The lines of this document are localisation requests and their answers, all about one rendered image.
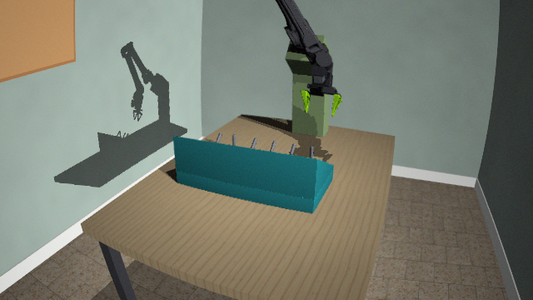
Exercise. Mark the teal wedge-shaped console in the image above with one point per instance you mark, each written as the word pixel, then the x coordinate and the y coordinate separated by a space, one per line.
pixel 271 178

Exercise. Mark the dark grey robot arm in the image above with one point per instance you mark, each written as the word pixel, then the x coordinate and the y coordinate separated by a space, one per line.
pixel 302 37

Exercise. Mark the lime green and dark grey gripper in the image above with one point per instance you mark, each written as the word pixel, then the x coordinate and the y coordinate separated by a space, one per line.
pixel 314 90

